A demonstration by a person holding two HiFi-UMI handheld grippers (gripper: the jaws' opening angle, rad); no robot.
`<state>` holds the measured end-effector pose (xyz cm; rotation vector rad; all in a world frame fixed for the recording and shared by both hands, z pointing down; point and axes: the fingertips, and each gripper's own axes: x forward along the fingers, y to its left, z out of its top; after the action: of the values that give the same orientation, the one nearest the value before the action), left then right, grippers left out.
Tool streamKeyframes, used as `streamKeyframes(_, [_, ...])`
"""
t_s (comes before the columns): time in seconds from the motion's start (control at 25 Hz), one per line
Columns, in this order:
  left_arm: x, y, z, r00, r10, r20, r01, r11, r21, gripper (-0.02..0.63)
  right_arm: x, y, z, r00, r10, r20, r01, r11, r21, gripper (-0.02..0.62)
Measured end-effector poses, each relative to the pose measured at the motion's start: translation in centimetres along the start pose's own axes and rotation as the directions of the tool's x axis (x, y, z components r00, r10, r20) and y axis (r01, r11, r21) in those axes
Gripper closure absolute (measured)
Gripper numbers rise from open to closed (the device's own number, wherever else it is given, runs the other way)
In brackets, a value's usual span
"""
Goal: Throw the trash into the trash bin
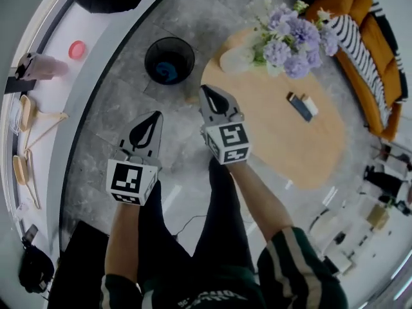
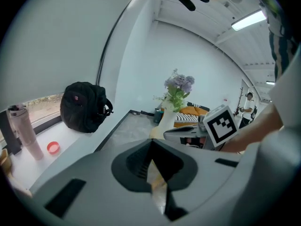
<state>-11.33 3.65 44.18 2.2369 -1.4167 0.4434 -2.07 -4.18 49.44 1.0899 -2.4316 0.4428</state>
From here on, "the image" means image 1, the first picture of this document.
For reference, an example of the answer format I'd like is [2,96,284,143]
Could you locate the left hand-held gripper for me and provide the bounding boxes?
[106,111,164,207]

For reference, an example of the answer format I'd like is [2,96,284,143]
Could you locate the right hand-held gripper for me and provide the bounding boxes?
[198,85,252,165]

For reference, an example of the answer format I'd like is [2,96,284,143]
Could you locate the blue cloth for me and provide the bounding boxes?
[156,61,180,84]

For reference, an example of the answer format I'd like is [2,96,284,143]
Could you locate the dark remote control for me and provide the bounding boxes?
[287,91,315,122]

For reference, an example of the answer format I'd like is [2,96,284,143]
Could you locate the black waste bin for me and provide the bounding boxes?
[144,36,196,86]

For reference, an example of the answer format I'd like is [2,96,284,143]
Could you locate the small white box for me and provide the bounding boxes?
[301,94,319,116]

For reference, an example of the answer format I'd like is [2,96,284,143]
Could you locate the person's left forearm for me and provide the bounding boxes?
[105,201,144,283]

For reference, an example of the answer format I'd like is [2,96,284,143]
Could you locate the person's right forearm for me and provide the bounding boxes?
[230,162,294,244]

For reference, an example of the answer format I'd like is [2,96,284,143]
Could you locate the wooden coffee table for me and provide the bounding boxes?
[185,27,345,191]

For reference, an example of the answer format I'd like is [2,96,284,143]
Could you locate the white flower vase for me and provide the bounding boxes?
[220,46,255,73]

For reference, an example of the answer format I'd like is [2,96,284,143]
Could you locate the purple flower bouquet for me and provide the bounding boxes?
[250,0,341,80]

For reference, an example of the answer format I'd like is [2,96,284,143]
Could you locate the small pink round dish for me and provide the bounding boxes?
[69,40,88,61]

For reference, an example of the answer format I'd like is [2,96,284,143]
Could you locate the person's black trousers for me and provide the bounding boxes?
[138,158,255,270]

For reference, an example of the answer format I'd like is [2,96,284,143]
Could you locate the pink tumbler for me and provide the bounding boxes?
[14,52,70,82]

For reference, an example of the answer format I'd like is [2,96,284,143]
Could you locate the white face mask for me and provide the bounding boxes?
[8,98,23,136]

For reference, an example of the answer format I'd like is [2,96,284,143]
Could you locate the black glass cabinet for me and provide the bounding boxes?
[48,220,110,309]

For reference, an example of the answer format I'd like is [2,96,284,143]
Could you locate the black phone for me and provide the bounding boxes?
[21,223,39,243]

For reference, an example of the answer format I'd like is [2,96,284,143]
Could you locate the black and white striped blanket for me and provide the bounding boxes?
[324,0,403,125]

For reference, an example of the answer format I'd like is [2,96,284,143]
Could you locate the small black bag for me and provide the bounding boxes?
[17,233,55,294]

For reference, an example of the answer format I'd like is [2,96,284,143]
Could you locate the orange sofa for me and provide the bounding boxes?
[305,0,406,141]

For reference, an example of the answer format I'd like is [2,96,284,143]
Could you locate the person's green sweatshirt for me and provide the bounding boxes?
[99,225,348,309]

